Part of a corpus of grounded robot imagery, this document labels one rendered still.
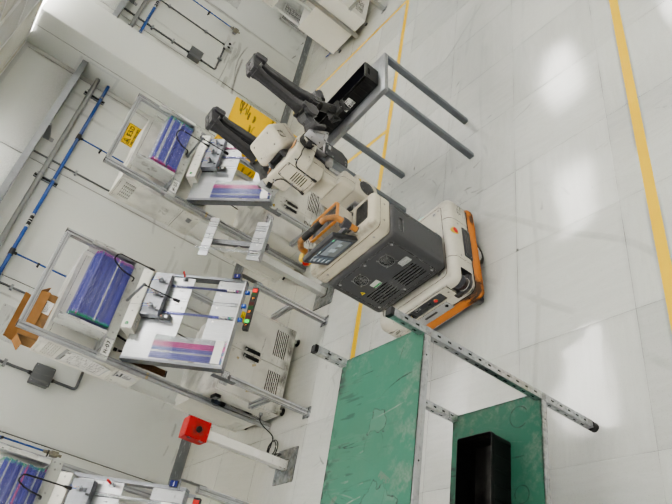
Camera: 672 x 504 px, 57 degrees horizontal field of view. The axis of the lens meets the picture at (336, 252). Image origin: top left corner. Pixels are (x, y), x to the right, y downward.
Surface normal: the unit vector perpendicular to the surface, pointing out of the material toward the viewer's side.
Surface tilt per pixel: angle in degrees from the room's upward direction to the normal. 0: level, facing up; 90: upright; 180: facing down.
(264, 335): 90
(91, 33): 90
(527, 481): 0
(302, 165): 82
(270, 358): 90
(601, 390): 0
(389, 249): 90
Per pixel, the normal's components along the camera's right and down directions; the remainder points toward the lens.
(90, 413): 0.61, -0.39
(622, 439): -0.78, -0.46
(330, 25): -0.15, 0.80
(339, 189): -0.16, 0.65
